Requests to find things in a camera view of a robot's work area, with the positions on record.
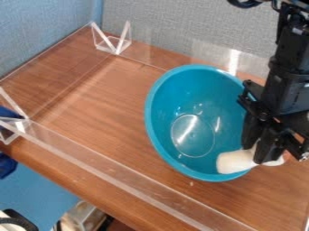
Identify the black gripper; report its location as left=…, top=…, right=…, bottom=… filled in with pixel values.
left=238, top=58, right=309, bottom=164

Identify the white brown toy mushroom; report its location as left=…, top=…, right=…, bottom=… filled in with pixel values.
left=216, top=141, right=286, bottom=175

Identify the blue plastic bowl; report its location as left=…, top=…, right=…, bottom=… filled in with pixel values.
left=143, top=64, right=248, bottom=182

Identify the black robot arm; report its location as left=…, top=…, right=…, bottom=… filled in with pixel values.
left=227, top=0, right=309, bottom=164

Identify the clear acrylic back barrier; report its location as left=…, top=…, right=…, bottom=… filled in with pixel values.
left=90, top=21, right=309, bottom=117

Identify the clear acrylic barrier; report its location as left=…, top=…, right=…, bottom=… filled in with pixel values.
left=0, top=117, right=258, bottom=231
left=90, top=21, right=309, bottom=117

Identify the white box under table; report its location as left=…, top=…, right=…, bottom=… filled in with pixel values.
left=60, top=200, right=105, bottom=231

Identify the clear acrylic front barrier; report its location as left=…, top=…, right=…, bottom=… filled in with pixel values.
left=0, top=117, right=258, bottom=231

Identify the blue clamp object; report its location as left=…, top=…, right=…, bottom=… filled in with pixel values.
left=0, top=105, right=25, bottom=180

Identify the black white device corner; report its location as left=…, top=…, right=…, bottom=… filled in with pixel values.
left=0, top=209, right=38, bottom=231

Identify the clear acrylic corner bracket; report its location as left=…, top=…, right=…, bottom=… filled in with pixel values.
left=89, top=21, right=130, bottom=55

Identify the clear acrylic left bracket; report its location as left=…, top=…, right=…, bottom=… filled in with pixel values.
left=0, top=87, right=29, bottom=145

